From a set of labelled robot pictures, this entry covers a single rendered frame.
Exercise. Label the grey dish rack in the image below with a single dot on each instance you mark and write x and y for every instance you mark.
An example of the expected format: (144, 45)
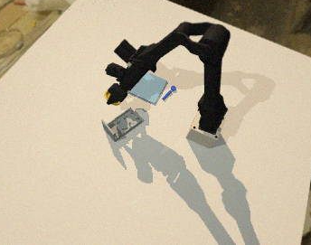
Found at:
(122, 124)

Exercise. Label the yellow plate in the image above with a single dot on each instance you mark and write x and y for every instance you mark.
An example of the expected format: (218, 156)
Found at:
(107, 94)

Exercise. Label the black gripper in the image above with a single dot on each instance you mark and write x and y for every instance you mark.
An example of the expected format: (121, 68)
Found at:
(118, 92)

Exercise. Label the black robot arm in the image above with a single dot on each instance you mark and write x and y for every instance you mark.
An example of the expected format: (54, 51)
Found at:
(210, 49)

